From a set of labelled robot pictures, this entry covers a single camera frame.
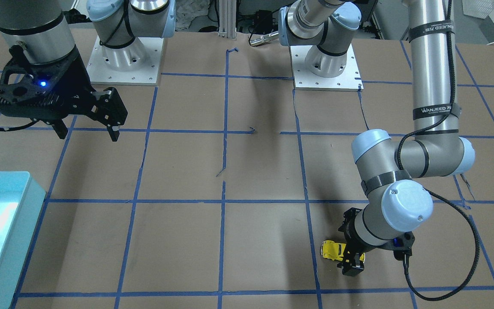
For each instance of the yellow beetle toy car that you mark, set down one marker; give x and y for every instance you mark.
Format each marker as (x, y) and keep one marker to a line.
(332, 250)

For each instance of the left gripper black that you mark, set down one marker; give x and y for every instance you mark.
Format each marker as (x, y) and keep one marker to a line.
(351, 237)

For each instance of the teal plastic storage bin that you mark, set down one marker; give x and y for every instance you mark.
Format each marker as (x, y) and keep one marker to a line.
(21, 199)

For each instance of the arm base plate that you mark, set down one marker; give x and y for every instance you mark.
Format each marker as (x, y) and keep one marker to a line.
(136, 64)
(315, 71)

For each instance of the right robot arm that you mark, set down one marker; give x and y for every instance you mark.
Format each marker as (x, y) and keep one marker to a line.
(42, 28)

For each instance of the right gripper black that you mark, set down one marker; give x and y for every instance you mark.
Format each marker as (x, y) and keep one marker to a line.
(72, 84)

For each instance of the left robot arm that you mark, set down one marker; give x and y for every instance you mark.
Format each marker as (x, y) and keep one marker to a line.
(398, 204)

